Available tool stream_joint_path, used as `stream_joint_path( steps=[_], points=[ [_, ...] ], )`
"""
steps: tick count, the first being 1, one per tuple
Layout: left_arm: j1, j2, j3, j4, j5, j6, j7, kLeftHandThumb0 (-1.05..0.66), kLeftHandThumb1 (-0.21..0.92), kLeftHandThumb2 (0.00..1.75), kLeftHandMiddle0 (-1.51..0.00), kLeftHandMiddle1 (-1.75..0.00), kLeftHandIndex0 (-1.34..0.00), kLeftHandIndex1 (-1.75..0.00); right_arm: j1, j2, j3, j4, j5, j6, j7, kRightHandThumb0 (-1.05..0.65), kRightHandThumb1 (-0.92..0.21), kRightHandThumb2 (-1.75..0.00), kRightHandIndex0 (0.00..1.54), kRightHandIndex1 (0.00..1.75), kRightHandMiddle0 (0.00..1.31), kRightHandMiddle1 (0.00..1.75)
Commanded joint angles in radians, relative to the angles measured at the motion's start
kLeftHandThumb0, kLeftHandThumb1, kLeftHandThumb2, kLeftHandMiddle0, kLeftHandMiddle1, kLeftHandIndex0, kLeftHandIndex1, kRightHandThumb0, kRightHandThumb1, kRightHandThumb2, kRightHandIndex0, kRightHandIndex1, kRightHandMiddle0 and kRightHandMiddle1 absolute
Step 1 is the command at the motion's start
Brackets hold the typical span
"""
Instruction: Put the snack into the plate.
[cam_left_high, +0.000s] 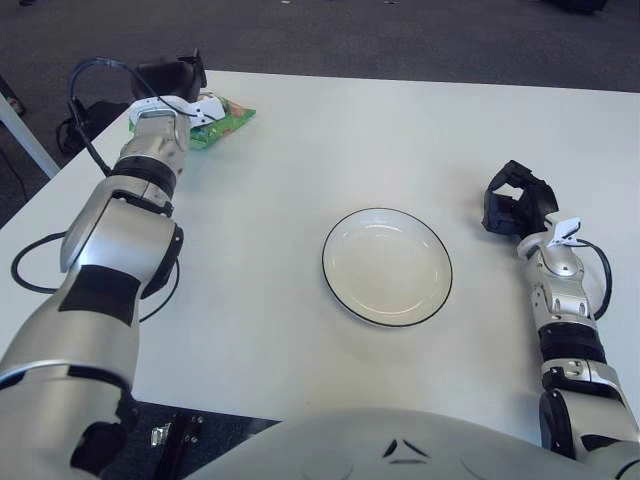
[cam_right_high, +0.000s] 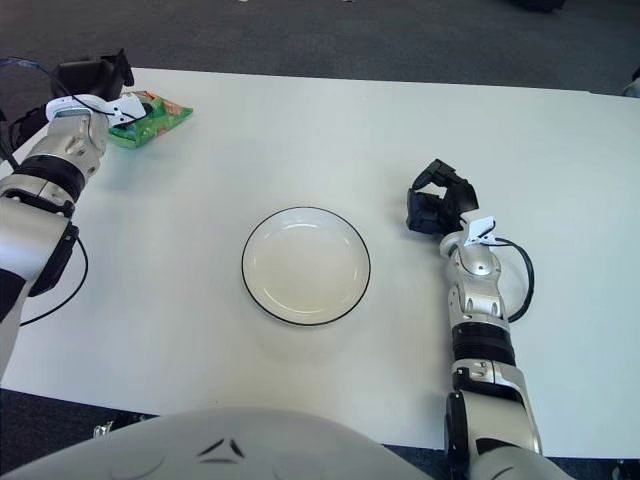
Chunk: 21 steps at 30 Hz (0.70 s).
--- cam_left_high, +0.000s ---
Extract large black floor object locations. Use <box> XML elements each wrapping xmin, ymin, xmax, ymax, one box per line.
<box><xmin>542</xmin><ymin>0</ymin><xmax>609</xmax><ymax>15</ymax></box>

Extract white table leg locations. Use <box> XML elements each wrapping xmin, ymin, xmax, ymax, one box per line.
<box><xmin>0</xmin><ymin>92</ymin><xmax>61</xmax><ymax>180</ymax></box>

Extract black backpack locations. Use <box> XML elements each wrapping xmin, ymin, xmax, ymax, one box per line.
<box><xmin>54</xmin><ymin>99</ymin><xmax>134</xmax><ymax>154</ymax></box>

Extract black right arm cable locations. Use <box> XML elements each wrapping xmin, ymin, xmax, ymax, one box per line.
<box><xmin>574</xmin><ymin>238</ymin><xmax>614</xmax><ymax>321</ymax></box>

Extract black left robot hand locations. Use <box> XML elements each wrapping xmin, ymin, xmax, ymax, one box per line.
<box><xmin>132</xmin><ymin>48</ymin><xmax>209</xmax><ymax>101</ymax></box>

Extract green chips snack bag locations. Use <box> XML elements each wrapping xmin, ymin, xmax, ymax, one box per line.
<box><xmin>128</xmin><ymin>90</ymin><xmax>257</xmax><ymax>151</ymax></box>

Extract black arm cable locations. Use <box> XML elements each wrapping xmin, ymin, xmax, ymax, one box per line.
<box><xmin>574</xmin><ymin>238</ymin><xmax>614</xmax><ymax>321</ymax></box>
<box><xmin>10</xmin><ymin>57</ymin><xmax>201</xmax><ymax>324</ymax></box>

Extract white plate with black rim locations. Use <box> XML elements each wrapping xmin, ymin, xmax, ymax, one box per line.
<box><xmin>321</xmin><ymin>207</ymin><xmax>454</xmax><ymax>330</ymax></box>

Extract dark object beside table leg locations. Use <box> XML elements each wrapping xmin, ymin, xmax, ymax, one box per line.
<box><xmin>0</xmin><ymin>74</ymin><xmax>26</xmax><ymax>115</ymax></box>

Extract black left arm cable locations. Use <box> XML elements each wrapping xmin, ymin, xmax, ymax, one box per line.
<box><xmin>10</xmin><ymin>57</ymin><xmax>201</xmax><ymax>324</ymax></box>

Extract black bar with screws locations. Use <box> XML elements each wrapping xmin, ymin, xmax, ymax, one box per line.
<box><xmin>169</xmin><ymin>412</ymin><xmax>206</xmax><ymax>480</ymax></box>

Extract grey robot torso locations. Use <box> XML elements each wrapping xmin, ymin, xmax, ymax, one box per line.
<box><xmin>184</xmin><ymin>407</ymin><xmax>640</xmax><ymax>480</ymax></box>

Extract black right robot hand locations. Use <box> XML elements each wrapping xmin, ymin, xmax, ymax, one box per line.
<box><xmin>480</xmin><ymin>160</ymin><xmax>560</xmax><ymax>235</ymax></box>

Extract thin black floor cable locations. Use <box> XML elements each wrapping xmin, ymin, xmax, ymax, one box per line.
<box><xmin>0</xmin><ymin>149</ymin><xmax>24</xmax><ymax>201</ymax></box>

